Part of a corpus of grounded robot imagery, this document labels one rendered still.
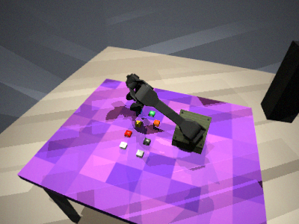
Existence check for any orange block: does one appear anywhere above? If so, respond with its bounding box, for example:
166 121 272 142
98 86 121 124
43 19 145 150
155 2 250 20
153 120 160 127

